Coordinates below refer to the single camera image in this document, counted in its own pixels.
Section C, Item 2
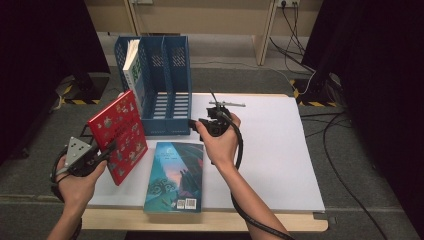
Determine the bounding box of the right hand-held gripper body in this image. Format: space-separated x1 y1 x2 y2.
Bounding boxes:
199 100 247 138

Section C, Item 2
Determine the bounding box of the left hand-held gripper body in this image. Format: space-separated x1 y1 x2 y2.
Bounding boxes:
61 135 111 178

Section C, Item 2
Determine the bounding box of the red book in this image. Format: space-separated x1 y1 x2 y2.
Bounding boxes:
87 89 149 187

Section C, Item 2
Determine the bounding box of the blue file rack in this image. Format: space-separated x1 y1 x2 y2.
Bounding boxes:
114 35 193 136

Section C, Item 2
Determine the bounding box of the teal illustrated book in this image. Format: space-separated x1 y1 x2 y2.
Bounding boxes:
143 141 205 214

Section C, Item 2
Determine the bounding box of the white book with green print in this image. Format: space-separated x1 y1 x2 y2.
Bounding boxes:
122 39 148 114

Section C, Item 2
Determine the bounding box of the person's right hand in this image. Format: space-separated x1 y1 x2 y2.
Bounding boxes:
194 112 242 168

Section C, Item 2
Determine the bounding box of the person's left hand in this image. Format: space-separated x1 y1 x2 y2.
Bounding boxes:
56 155 108 209

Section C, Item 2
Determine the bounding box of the black metal stand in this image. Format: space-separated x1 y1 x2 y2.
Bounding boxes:
289 73 342 108
54 73 111 106

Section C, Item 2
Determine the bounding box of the beige desk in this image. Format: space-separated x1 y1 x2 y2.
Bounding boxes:
83 0 324 67

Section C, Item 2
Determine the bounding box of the black curtain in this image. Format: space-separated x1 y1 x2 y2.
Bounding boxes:
301 0 424 231
0 0 111 164

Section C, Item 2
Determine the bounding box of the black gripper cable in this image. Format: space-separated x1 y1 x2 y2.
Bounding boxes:
49 146 83 240
216 109 295 240

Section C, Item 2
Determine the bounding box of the white floor cable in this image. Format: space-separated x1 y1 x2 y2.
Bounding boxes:
191 59 316 96

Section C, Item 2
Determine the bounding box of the black floor cable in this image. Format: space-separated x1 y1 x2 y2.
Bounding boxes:
321 111 391 240
269 3 316 73

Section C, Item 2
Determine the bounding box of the grey table bracket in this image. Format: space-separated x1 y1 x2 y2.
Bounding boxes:
313 211 338 225

